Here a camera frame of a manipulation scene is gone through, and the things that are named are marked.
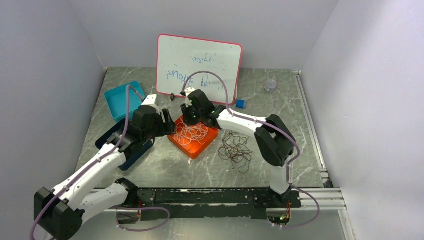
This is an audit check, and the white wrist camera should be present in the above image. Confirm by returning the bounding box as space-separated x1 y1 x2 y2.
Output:
141 94 160 113
184 87 196 108

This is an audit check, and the clear plastic cup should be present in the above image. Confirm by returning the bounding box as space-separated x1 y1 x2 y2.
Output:
264 79 278 94

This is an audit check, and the red framed whiteboard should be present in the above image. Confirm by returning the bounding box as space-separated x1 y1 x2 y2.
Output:
156 34 243 105

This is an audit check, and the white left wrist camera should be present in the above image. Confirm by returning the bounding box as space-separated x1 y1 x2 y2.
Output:
141 94 160 113

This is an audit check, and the brown thin cable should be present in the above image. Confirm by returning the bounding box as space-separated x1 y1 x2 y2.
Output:
217 130 255 174

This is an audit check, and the blue cube block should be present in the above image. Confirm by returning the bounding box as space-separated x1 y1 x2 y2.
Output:
235 99 247 109

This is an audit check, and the orange plastic bin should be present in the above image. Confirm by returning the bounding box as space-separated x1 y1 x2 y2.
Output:
167 115 219 159

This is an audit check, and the teal plastic bin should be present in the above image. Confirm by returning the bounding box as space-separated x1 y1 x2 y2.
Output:
104 81 146 123

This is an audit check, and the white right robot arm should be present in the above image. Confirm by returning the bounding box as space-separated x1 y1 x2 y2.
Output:
180 87 296 207

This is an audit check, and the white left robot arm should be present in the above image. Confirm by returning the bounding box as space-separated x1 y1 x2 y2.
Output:
30 104 175 240

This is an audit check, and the navy blue tray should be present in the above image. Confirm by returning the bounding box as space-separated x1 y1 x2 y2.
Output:
95 119 155 171

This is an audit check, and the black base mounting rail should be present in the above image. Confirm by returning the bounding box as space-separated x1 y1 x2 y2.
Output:
121 187 302 221

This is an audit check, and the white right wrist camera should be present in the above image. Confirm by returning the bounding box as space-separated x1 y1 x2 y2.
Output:
184 87 196 108

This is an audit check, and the white thin cable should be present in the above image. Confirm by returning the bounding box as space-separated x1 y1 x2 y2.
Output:
175 120 210 147
173 120 210 147

